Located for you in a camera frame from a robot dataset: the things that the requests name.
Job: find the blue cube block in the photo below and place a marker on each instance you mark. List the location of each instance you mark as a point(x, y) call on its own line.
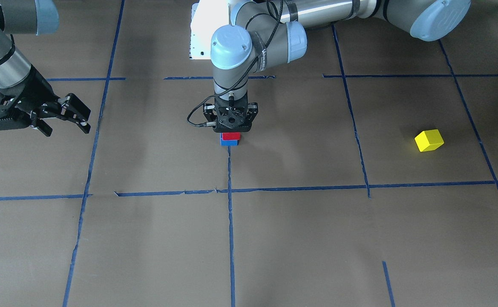
point(228, 143)

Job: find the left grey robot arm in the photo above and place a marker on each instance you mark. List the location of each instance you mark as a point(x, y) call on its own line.
point(259, 36)

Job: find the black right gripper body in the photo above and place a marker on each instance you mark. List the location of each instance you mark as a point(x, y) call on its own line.
point(40, 91)

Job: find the yellow cube block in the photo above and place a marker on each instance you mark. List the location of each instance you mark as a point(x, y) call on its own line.
point(429, 140)

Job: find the red cube block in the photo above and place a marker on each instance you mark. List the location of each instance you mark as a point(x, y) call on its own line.
point(230, 136)

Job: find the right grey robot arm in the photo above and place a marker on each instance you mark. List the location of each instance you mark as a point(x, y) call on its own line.
point(39, 17)

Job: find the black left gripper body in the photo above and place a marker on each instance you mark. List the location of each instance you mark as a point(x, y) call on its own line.
point(208, 112)

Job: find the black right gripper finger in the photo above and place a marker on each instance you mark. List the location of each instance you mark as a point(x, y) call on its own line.
point(38, 124)
point(69, 108)

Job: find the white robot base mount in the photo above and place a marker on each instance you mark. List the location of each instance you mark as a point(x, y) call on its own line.
point(207, 17)

